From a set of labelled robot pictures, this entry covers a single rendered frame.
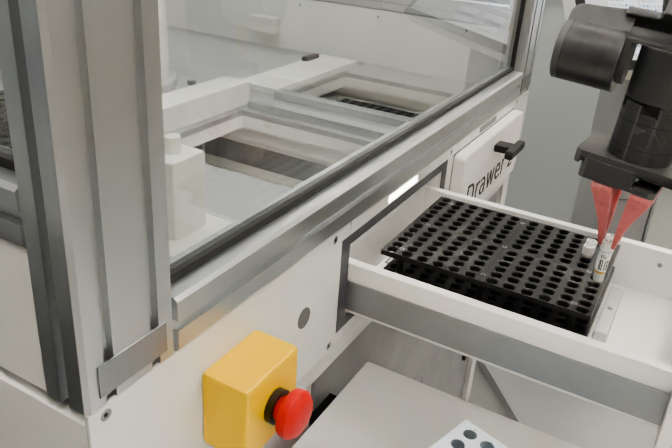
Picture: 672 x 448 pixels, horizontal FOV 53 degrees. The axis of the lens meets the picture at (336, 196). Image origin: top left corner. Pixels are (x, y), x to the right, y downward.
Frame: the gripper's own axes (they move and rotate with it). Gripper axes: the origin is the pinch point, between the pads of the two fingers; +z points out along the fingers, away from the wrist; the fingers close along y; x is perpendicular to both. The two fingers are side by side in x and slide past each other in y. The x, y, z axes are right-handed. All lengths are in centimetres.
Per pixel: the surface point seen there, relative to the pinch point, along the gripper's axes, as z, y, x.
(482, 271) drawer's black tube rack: 5.7, 9.8, 6.5
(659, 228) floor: 98, 9, -234
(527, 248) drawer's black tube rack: 5.6, 7.9, -1.7
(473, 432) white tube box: 15.6, 3.6, 17.5
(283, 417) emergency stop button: 7.2, 13.6, 34.8
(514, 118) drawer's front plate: 4.5, 24.6, -39.9
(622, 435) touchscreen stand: 92, -9, -87
